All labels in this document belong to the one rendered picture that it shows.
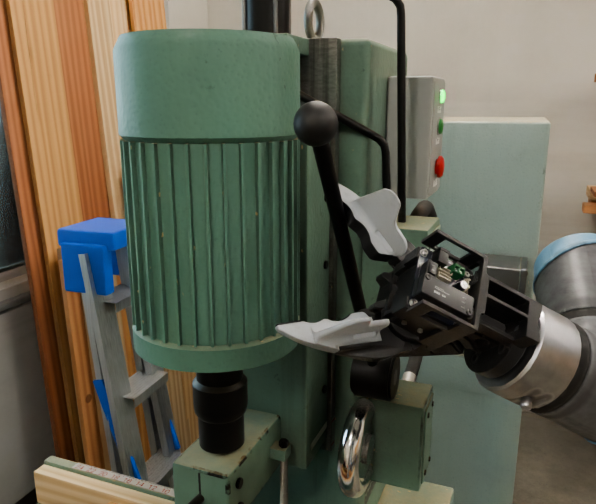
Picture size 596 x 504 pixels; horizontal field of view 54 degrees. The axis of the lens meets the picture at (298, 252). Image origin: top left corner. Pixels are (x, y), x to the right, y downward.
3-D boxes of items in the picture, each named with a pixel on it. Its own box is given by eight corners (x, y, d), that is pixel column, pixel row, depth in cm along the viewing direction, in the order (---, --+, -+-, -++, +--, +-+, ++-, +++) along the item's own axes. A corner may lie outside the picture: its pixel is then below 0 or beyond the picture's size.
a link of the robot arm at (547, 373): (511, 331, 60) (501, 422, 55) (472, 311, 59) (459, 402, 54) (583, 303, 52) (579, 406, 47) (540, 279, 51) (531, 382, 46)
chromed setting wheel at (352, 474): (332, 516, 72) (333, 425, 69) (360, 461, 83) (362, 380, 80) (355, 523, 71) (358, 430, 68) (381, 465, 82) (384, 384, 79)
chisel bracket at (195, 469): (174, 529, 66) (170, 462, 64) (234, 461, 78) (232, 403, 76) (233, 547, 63) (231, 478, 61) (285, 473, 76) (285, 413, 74)
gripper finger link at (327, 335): (300, 305, 42) (402, 286, 46) (269, 329, 47) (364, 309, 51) (313, 348, 41) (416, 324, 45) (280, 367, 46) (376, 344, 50)
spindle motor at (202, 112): (97, 361, 59) (68, 32, 52) (192, 306, 75) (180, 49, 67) (256, 392, 53) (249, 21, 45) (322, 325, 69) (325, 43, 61)
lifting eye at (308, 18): (300, 46, 80) (300, -6, 78) (316, 50, 85) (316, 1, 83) (311, 46, 79) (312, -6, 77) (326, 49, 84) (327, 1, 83)
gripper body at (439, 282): (431, 221, 48) (546, 285, 50) (376, 261, 55) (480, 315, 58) (414, 302, 44) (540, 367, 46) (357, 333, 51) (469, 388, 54)
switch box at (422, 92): (383, 197, 81) (387, 76, 77) (399, 188, 90) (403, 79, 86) (428, 200, 79) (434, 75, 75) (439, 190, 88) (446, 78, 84)
